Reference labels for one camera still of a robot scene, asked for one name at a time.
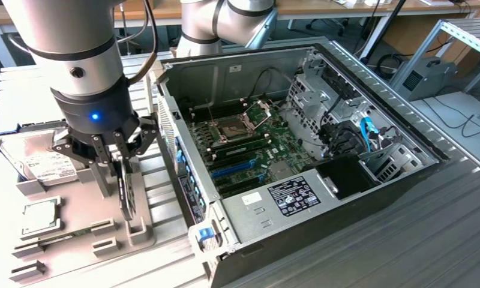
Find black office chair base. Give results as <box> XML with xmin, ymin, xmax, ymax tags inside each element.
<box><xmin>286</xmin><ymin>17</ymin><xmax>349</xmax><ymax>38</ymax></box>

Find metal socket cover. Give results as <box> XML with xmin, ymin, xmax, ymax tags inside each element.
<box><xmin>241</xmin><ymin>100</ymin><xmax>273</xmax><ymax>129</ymax></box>

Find blue case latch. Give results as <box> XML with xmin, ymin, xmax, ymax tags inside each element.
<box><xmin>194</xmin><ymin>227</ymin><xmax>216</xmax><ymax>241</ymax></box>

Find CPU socket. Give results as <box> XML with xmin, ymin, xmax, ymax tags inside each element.
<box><xmin>209</xmin><ymin>115</ymin><xmax>249</xmax><ymax>142</ymax></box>

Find silver power supply unit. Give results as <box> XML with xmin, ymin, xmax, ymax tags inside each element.
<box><xmin>220</xmin><ymin>168</ymin><xmax>338</xmax><ymax>246</ymax></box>

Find blue expansion slot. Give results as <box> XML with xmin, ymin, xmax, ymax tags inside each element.
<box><xmin>209</xmin><ymin>160</ymin><xmax>258</xmax><ymax>179</ymax></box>

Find grey parts rack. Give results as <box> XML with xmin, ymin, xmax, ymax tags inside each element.
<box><xmin>9</xmin><ymin>154</ymin><xmax>157</xmax><ymax>284</ymax></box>

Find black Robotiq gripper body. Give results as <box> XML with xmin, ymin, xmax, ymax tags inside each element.
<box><xmin>49</xmin><ymin>76</ymin><xmax>140</xmax><ymax>164</ymax></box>

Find silver hard disk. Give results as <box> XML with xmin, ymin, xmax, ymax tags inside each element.
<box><xmin>0</xmin><ymin>128</ymin><xmax>83</xmax><ymax>187</ymax></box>

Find aluminium slat table frame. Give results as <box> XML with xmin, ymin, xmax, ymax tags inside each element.
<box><xmin>388</xmin><ymin>17</ymin><xmax>480</xmax><ymax>181</ymax></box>

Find black power wire bundle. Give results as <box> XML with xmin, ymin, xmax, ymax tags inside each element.
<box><xmin>318</xmin><ymin>121</ymin><xmax>362</xmax><ymax>158</ymax></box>

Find open black PC case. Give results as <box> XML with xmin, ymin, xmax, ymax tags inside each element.
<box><xmin>141</xmin><ymin>35</ymin><xmax>450</xmax><ymax>288</ymax></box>

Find black RAM stick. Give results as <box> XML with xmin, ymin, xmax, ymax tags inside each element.
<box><xmin>209</xmin><ymin>133</ymin><xmax>274</xmax><ymax>160</ymax></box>

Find black looped wire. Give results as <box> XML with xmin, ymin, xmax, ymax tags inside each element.
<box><xmin>252</xmin><ymin>67</ymin><xmax>293</xmax><ymax>101</ymax></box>

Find grey control box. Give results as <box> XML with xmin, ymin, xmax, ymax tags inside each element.
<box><xmin>398</xmin><ymin>56</ymin><xmax>460</xmax><ymax>102</ymax></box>

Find silver chipset heatsink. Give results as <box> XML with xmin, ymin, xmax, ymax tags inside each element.
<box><xmin>266</xmin><ymin>161</ymin><xmax>296</xmax><ymax>178</ymax></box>

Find green RAM stick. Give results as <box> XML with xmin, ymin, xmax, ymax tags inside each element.
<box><xmin>38</xmin><ymin>227</ymin><xmax>94</xmax><ymax>244</ymax></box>

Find green motherboard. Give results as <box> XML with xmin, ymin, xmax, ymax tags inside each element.
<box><xmin>186</xmin><ymin>100</ymin><xmax>325</xmax><ymax>199</ymax></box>

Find Nvidia Quadro graphics card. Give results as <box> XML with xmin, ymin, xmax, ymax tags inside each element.
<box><xmin>114</xmin><ymin>151</ymin><xmax>140</xmax><ymax>223</ymax></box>

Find silver CPU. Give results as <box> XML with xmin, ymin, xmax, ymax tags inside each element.
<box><xmin>21</xmin><ymin>200</ymin><xmax>61</xmax><ymax>235</ymax></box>

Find black camera cable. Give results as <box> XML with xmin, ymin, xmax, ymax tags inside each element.
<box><xmin>113</xmin><ymin>0</ymin><xmax>160</xmax><ymax>83</ymax></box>

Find silver disk bay cage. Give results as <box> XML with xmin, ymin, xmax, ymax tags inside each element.
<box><xmin>285</xmin><ymin>49</ymin><xmax>441</xmax><ymax>184</ymax></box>

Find blue SATA wire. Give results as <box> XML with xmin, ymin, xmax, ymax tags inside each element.
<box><xmin>358</xmin><ymin>115</ymin><xmax>376</xmax><ymax>154</ymax></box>

